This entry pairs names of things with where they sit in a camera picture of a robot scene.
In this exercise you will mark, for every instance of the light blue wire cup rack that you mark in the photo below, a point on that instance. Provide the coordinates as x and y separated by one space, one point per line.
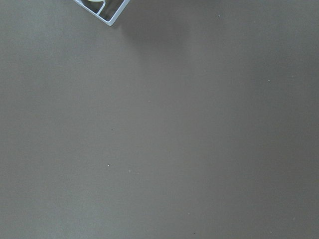
107 11

